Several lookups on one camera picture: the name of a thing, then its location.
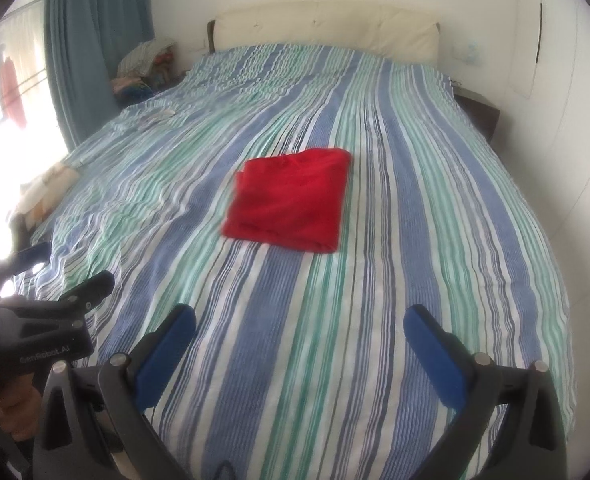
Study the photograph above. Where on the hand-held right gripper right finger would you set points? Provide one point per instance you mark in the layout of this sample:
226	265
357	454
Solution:
437	355

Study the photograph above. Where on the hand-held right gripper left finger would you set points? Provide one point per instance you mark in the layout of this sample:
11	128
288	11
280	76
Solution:
167	355

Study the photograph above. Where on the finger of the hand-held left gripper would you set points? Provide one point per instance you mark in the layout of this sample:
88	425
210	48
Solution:
31	256
82	290

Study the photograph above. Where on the red sweater with white animal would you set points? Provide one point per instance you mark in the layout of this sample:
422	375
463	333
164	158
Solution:
290	200

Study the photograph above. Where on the pile of clothes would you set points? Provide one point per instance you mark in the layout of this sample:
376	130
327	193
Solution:
145	65

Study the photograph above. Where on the person's left hand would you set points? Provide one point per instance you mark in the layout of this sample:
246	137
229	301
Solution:
20	412

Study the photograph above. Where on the cream cloth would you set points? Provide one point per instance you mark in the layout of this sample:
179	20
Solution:
50	185

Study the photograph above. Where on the striped bed sheet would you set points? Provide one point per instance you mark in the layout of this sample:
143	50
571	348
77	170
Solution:
375	285

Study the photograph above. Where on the red hanging garment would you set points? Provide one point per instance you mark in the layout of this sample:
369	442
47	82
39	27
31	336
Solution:
11	90

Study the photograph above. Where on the blue curtain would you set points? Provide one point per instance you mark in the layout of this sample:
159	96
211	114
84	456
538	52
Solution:
90	35

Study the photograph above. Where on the dark wooden nightstand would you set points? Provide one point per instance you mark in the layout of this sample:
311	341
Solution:
480	112

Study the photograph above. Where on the white wardrobe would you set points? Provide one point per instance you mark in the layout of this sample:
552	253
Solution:
565	110

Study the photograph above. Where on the cream padded headboard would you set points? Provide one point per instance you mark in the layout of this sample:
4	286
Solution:
325	27

